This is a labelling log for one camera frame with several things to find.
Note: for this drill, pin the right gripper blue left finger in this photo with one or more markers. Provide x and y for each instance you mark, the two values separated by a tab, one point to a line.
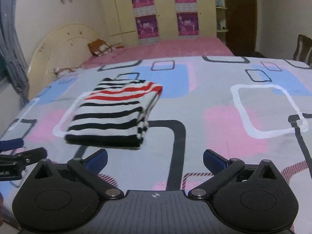
87	171

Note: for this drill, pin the striped red black white sweater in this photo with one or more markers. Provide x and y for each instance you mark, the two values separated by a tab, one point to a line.
115	114

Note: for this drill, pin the cream yellow wardrobe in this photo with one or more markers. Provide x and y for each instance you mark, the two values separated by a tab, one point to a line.
121	24

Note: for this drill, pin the cream open shelf unit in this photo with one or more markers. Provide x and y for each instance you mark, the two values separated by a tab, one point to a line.
221	25

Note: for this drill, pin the dark wooden chair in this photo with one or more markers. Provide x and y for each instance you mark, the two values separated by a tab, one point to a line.
303	49

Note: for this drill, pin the floral pillow at bed edge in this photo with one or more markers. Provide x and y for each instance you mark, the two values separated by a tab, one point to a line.
60	72

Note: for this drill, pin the cream curved headboard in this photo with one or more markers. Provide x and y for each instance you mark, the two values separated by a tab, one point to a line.
65	47

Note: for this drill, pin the upper left purple poster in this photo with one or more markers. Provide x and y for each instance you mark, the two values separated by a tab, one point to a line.
143	7

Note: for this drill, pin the pink bed sheet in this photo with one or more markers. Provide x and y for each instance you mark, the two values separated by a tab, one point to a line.
207	46

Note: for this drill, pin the dark brown wooden door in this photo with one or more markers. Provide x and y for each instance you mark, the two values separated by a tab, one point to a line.
241	22

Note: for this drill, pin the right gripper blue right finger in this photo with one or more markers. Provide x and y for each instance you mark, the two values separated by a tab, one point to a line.
223	172

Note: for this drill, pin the orange white pillow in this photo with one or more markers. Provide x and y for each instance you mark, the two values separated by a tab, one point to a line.
100	47

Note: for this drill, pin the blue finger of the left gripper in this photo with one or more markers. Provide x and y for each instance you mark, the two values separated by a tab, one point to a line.
11	144

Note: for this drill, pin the patterned grey pink blue bedspread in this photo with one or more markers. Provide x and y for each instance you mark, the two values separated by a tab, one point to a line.
254	109

